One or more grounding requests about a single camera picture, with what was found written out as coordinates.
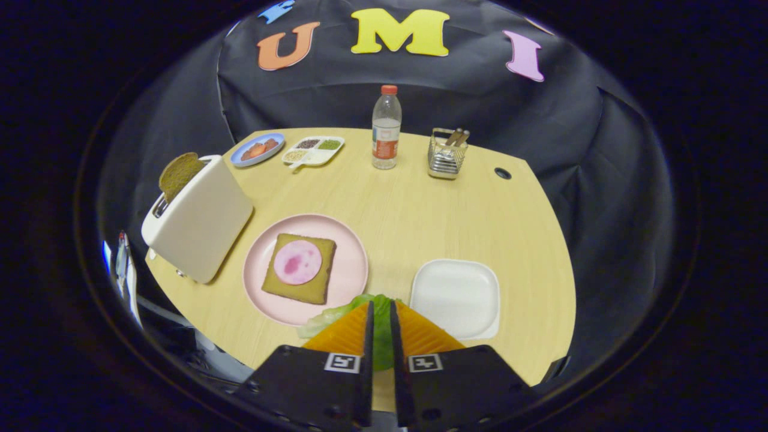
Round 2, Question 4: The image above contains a white divided tray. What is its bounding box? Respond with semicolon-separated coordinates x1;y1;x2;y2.
281;136;346;170

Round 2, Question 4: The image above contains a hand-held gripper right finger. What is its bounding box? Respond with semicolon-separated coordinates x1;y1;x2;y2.
390;301;541;430

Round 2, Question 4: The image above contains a white toaster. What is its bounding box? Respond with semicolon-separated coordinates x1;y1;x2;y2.
141;154;254;284

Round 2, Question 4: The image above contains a toasted bread slice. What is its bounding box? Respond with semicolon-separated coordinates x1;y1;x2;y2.
158;152;206;203

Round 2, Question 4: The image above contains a wire cutlery holder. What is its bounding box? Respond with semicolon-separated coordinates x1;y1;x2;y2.
427;128;470;181

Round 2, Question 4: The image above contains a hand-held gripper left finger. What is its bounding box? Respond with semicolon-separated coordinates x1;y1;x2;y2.
231;301;376;430

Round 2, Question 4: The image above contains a blue round plate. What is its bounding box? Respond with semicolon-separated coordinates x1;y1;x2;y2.
230;133;286;168

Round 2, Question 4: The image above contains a bread slice under ham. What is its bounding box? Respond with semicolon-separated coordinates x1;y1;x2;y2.
262;233;337;305

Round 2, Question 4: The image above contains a pink ham slice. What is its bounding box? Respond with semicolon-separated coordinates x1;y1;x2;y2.
274;240;323;286

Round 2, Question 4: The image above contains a clear bottle with orange cap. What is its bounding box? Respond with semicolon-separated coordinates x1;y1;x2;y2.
371;85;403;170

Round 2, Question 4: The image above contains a green lettuce leaf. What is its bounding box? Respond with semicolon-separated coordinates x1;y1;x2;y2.
297;293;409;371

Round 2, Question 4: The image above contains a white square plate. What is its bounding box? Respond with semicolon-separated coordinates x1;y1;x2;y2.
409;259;501;341

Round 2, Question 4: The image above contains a pink round plate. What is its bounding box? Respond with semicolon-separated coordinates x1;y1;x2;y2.
243;214;369;327

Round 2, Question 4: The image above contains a white device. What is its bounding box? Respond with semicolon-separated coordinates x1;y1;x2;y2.
115;231;143;328

